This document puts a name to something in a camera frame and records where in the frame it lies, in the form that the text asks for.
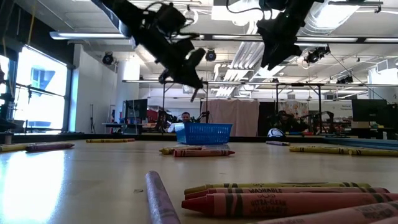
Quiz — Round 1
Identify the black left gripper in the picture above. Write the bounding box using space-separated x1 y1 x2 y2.
133 27 206 90

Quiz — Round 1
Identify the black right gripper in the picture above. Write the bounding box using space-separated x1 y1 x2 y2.
256 0 315 70

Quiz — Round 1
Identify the dark purple crayon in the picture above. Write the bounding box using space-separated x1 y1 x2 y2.
25 142 75 153

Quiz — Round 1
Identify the black spotlight cluster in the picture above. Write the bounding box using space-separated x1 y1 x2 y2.
304 45 331 65

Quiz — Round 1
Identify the floral poster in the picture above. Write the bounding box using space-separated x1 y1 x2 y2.
278 101 309 124

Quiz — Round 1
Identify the blue plastic basket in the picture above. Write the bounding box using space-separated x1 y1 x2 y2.
174 122 233 146

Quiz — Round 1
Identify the beige curtain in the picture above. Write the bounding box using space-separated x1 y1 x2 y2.
201 98 261 137

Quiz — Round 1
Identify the white and black ball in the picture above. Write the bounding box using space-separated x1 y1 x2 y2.
267 128 285 138

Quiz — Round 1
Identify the long ceiling light strip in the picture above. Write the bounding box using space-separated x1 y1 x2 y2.
49 30 398 44

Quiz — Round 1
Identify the thin black tripod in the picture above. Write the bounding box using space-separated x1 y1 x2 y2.
89 104 96 134

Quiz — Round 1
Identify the blue mat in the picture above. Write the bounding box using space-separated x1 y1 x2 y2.
323 136 398 151

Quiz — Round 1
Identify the orange-red crayon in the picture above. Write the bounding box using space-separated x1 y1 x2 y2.
185 187 390 200

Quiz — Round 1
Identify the black equipment stand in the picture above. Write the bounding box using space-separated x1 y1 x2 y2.
0 79 16 144

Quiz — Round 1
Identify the black background table frame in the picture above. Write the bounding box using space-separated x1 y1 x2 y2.
275 82 323 135
161 80 210 134

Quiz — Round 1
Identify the grey ribbed air duct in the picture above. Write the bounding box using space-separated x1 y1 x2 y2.
292 0 361 65

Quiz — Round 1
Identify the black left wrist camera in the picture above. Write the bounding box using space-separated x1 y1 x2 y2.
154 2 187 35

